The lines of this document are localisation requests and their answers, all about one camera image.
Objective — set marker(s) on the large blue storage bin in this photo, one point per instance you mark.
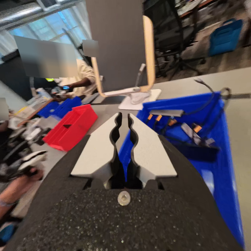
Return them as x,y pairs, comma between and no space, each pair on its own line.
221,176

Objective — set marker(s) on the blue floor box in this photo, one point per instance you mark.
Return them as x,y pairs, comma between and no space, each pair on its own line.
225,39

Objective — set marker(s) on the spiral metal duct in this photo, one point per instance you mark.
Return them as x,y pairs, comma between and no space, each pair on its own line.
19,13

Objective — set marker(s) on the person's left forearm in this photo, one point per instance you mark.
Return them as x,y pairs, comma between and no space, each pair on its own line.
15,194

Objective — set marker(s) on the red storage bin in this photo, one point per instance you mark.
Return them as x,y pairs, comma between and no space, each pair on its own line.
78,121

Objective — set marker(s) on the wooden table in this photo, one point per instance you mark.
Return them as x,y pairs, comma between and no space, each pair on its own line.
33,115

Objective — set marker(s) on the grey USB hub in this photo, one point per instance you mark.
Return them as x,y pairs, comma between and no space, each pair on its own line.
188,129
166,113

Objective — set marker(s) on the person's left hand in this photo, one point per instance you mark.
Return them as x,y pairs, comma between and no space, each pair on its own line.
38,174

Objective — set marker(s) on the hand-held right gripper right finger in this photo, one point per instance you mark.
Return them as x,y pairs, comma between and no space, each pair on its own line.
155,155

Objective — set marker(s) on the grey desk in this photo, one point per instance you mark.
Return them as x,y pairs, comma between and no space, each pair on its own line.
176,86

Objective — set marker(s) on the black board wooden rim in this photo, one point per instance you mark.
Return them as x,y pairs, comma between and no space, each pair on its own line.
117,49

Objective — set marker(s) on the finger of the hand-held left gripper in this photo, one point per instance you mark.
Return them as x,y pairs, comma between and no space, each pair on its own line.
28,164
36,155

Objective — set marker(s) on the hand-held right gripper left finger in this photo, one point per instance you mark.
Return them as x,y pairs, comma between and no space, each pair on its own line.
96,155

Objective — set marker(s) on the black office chair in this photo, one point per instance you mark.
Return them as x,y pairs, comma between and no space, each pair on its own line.
168,39

